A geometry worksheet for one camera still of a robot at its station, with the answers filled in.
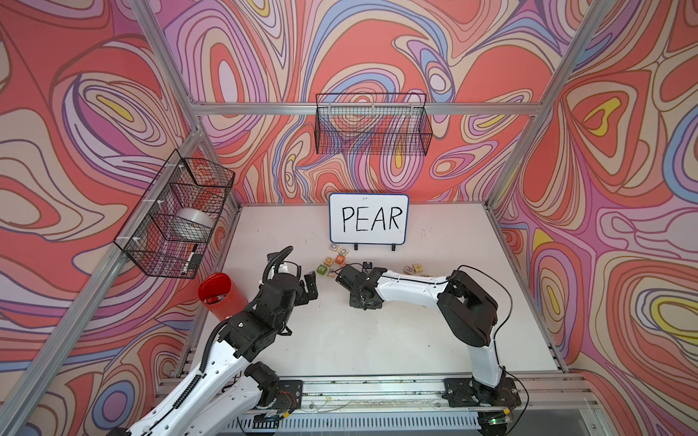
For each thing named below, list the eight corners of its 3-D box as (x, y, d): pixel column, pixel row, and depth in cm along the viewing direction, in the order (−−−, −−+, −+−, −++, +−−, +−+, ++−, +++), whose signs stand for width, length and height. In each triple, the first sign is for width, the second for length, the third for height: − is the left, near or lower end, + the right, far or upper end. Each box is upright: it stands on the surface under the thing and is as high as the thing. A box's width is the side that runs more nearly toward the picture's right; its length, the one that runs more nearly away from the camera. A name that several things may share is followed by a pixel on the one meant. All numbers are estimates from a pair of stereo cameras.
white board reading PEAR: (331, 249, 106) (328, 218, 92) (333, 224, 114) (330, 193, 100) (405, 249, 106) (413, 218, 92) (401, 224, 114) (408, 192, 100)
